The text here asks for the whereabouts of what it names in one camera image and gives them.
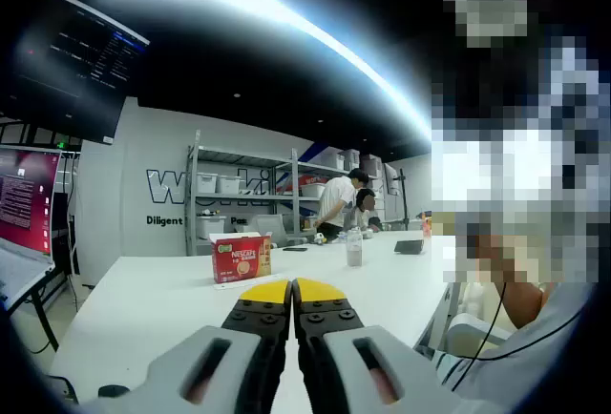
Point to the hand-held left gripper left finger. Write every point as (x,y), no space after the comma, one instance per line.
(200,366)

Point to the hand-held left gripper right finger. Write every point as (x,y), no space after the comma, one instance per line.
(382,366)

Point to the clear plastic cup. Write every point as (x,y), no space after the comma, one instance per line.
(353,249)

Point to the red coffee box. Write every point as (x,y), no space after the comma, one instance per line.
(241,259)

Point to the black computer mouse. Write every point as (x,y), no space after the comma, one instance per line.
(113,391)

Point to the white chair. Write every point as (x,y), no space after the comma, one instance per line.
(470,328)

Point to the black smartphone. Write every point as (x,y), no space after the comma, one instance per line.
(408,247)

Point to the white yellow device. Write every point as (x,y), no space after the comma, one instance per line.
(322,238)

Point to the person's grey shirt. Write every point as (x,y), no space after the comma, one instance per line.
(525,376)

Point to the flat black phone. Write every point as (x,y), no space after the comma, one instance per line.
(294,249)

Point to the red orange container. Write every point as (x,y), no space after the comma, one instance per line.
(426,225)

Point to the grey office chair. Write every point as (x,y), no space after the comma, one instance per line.
(267,228)

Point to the black tripod stand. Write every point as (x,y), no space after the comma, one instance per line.
(405,194)

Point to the group of white storage bins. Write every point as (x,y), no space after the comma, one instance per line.
(206,184)

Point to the grey metal shelf rack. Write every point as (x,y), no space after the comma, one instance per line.
(295,204)

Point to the white desk black legs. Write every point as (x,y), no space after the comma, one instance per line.
(19,271)

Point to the curved monitor red screen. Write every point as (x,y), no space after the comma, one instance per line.
(26,194)

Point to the large black wall screen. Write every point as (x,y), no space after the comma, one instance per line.
(71,75)

